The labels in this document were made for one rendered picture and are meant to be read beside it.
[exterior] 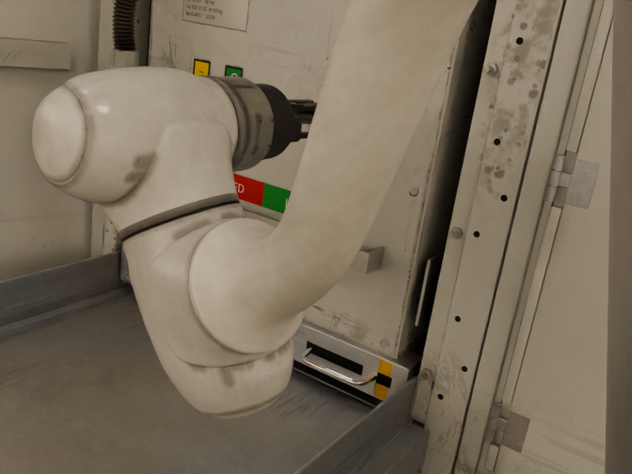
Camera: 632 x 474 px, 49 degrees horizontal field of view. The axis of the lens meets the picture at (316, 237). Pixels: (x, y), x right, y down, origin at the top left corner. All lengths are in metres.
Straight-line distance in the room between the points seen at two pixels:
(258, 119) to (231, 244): 0.16
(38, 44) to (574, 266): 0.82
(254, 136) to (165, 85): 0.11
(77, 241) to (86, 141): 0.76
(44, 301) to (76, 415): 0.29
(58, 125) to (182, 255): 0.13
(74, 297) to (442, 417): 0.61
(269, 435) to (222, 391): 0.34
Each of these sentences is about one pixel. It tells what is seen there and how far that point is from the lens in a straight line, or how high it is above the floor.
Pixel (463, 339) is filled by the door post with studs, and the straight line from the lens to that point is 0.87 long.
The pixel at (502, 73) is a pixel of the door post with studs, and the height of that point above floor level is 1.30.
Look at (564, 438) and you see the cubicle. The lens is 0.85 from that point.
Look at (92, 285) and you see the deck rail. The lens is 1.18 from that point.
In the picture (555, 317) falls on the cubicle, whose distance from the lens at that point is 0.80.
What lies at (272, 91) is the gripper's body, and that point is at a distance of 0.68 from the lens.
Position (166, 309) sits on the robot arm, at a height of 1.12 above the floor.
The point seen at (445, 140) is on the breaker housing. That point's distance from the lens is 0.85.
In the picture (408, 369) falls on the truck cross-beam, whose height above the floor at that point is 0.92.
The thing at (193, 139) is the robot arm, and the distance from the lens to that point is 0.54.
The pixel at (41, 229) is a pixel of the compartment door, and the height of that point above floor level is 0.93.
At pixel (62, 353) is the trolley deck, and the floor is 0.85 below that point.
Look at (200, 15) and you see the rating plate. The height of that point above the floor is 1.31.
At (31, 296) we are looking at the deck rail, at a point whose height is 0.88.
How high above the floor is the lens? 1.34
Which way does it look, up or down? 18 degrees down
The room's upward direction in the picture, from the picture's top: 8 degrees clockwise
